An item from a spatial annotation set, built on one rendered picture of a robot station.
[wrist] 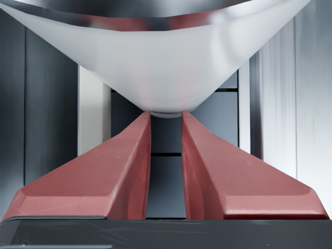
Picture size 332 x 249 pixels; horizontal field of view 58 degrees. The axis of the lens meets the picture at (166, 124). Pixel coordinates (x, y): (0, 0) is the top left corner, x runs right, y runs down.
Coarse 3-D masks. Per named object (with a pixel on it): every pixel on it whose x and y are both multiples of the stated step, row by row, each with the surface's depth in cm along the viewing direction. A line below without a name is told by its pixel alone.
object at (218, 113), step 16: (112, 96) 18; (224, 96) 18; (112, 112) 18; (128, 112) 18; (192, 112) 18; (208, 112) 18; (224, 112) 18; (112, 128) 18; (160, 128) 18; (176, 128) 18; (208, 128) 18; (224, 128) 18; (160, 144) 18; (176, 144) 18; (160, 160) 18; (176, 160) 18; (160, 176) 18; (176, 176) 18; (160, 192) 18; (176, 192) 18; (160, 208) 18; (176, 208) 18
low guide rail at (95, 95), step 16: (80, 80) 14; (96, 80) 14; (80, 96) 14; (96, 96) 14; (80, 112) 14; (96, 112) 14; (80, 128) 14; (96, 128) 14; (80, 144) 14; (96, 144) 14
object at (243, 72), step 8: (248, 64) 18; (240, 72) 18; (248, 72) 18; (240, 80) 18; (248, 80) 18; (240, 88) 18; (248, 88) 18; (240, 96) 18; (248, 96) 18; (240, 104) 18; (248, 104) 18; (240, 112) 18; (248, 112) 18; (240, 120) 18; (248, 120) 18; (240, 128) 18; (248, 128) 18; (240, 136) 18; (248, 136) 18; (240, 144) 18; (248, 144) 18; (248, 152) 18
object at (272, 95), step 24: (288, 24) 10; (264, 48) 10; (288, 48) 10; (264, 72) 10; (288, 72) 10; (264, 96) 10; (288, 96) 10; (264, 120) 10; (288, 120) 10; (264, 144) 10; (288, 144) 10; (288, 168) 10
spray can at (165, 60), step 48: (0, 0) 2; (48, 0) 2; (96, 0) 2; (144, 0) 2; (192, 0) 2; (240, 0) 2; (288, 0) 2; (96, 48) 3; (144, 48) 3; (192, 48) 3; (240, 48) 4; (144, 96) 7; (192, 96) 7
